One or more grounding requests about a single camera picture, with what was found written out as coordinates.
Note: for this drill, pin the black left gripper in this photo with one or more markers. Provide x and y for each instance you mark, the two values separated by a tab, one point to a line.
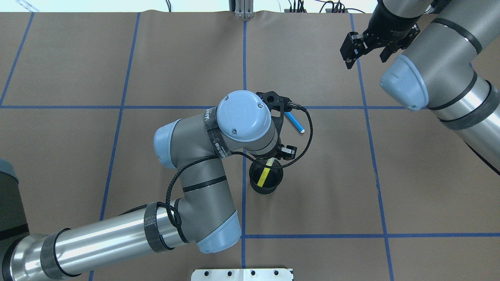
288	151

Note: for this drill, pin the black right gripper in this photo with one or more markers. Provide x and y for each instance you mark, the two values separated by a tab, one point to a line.
389	24

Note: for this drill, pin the yellow highlighter pen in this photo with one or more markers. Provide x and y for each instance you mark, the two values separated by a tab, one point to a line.
265	172

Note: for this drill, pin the blue marker pen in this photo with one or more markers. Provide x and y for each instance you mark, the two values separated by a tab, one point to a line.
295	122

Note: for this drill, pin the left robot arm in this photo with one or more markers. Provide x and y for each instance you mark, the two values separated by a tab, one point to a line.
198	206

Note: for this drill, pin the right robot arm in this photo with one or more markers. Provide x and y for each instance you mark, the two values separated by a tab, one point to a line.
434	69

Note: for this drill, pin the black mesh pen cup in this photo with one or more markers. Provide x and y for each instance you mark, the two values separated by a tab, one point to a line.
273	180

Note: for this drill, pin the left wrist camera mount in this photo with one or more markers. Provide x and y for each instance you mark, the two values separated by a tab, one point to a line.
276	102

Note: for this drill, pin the aluminium frame post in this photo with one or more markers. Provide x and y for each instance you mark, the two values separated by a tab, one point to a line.
243	9

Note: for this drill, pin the white pedestal column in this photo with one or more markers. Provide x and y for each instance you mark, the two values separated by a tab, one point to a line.
266	274

